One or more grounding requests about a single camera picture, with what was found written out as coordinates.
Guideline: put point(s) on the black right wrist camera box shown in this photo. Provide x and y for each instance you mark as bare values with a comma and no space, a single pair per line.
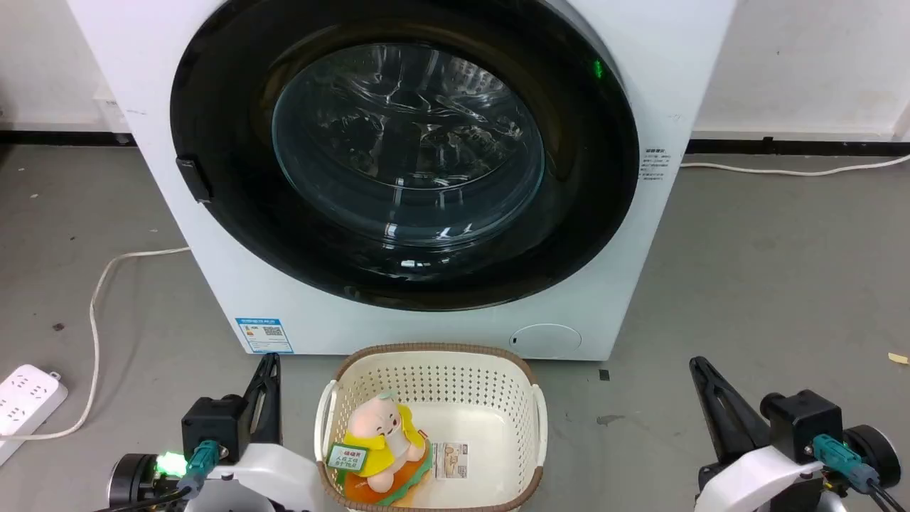
800,423

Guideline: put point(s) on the small printed paper tag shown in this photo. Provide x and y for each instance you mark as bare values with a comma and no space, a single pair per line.
450,460

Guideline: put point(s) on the round black glass washer door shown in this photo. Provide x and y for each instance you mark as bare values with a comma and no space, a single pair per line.
227,107

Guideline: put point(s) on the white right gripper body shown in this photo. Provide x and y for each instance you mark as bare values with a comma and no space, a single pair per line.
753,480

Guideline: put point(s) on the round white filter cover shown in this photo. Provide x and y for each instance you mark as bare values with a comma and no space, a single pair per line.
545,340

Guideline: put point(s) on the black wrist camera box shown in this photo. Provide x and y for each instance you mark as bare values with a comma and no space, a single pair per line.
213,427
800,423

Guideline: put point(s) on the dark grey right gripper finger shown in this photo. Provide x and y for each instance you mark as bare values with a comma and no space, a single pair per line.
732,409
721,427

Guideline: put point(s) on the small yellow paper scrap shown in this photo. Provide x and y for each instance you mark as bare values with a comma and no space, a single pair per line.
898,358

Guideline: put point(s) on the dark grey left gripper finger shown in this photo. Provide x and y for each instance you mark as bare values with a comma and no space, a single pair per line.
254,407
272,405

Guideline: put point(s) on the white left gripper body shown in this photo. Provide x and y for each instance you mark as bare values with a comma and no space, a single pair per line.
274,476

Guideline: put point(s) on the blue energy label sticker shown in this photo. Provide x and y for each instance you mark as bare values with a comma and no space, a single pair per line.
264,336

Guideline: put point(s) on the cream plastic laundry basket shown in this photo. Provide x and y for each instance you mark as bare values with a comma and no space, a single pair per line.
490,398

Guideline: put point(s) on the white front-load washing machine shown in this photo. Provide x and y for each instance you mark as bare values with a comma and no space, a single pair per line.
441,331

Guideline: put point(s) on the pink doll in yellow coat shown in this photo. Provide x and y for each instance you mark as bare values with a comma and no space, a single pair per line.
384,434

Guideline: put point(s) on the white power strip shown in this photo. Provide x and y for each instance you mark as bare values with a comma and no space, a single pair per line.
25,398

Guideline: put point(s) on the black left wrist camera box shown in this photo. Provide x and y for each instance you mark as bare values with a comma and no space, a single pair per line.
213,427

